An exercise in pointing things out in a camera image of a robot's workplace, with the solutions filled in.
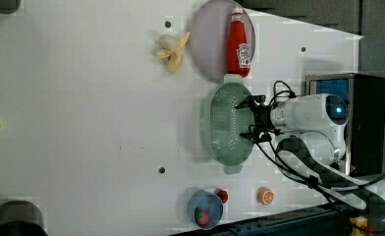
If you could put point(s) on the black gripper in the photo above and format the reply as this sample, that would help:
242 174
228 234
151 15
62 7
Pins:
261 112

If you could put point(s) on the green plastic strainer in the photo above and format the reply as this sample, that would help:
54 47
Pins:
224 124

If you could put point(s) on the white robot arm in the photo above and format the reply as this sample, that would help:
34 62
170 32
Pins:
309 133

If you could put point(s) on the red ketchup bottle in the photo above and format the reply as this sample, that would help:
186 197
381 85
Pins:
238 55

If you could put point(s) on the toy orange half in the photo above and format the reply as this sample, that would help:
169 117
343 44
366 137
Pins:
265 196

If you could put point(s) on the small red toy fruit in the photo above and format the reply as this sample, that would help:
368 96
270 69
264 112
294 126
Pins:
222 195

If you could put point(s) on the blue cup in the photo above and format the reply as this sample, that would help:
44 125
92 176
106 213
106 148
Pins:
208 202

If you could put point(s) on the grey round plate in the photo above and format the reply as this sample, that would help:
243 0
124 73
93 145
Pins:
210 30

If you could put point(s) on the peeled toy banana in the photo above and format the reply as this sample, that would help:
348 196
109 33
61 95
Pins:
172 50

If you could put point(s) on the toy strawberry in cup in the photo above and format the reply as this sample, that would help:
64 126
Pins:
201 217

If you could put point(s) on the black toaster oven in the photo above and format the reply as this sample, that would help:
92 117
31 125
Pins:
364 132

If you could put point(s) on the dark round base bottom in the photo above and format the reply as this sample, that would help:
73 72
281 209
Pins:
21 218

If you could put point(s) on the dark round base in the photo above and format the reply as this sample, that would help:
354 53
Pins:
9 6
21 218

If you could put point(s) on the dark round base top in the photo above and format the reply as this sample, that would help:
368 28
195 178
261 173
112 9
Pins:
9 6

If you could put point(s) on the blue table frame rail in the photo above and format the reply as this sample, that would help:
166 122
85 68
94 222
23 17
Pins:
310 221

